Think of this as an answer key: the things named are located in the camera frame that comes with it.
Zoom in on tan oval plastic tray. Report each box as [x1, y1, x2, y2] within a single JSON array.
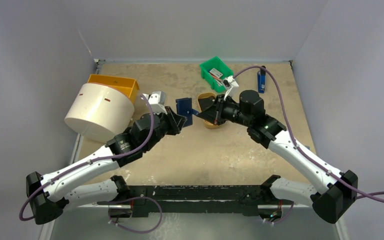
[[197, 92, 225, 129]]

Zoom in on items inside green bin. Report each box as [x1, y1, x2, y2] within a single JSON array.
[[208, 68, 230, 87]]

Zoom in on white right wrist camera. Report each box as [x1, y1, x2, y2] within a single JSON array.
[[222, 75, 239, 100]]

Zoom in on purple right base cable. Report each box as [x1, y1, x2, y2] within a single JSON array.
[[261, 202, 296, 227]]

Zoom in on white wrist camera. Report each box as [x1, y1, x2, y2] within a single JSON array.
[[222, 75, 239, 100], [144, 91, 167, 115]]

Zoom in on white cylindrical container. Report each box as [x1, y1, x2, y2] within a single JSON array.
[[64, 83, 138, 143]]

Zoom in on black VIP credit cards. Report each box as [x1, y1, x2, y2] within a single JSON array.
[[198, 96, 216, 115]]

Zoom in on green plastic bin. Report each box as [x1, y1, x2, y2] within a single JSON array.
[[199, 56, 234, 93]]

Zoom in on blue leather card holder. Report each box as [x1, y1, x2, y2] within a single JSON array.
[[175, 97, 200, 128]]

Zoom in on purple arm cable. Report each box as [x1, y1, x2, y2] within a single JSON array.
[[232, 65, 384, 206], [19, 94, 156, 222]]

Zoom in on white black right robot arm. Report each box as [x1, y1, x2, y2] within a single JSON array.
[[197, 90, 358, 224]]

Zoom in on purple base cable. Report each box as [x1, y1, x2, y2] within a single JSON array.
[[107, 194, 164, 234], [261, 202, 296, 227]]

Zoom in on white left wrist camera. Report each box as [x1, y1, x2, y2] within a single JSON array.
[[144, 91, 167, 115]]

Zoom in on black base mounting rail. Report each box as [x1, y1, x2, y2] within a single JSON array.
[[96, 174, 295, 220]]

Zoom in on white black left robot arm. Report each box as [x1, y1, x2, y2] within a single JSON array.
[[26, 106, 187, 225]]

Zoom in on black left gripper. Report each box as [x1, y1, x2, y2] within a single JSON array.
[[143, 105, 186, 152]]

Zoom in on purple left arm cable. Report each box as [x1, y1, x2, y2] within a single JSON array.
[[19, 94, 156, 222]]

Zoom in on blue stapler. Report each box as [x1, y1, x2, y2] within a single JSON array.
[[257, 69, 266, 94]]

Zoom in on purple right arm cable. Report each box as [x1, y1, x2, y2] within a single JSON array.
[[232, 65, 384, 206]]

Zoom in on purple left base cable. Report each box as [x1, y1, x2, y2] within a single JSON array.
[[107, 194, 164, 234]]

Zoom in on yellow wooden box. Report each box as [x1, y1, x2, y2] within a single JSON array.
[[87, 74, 140, 104]]

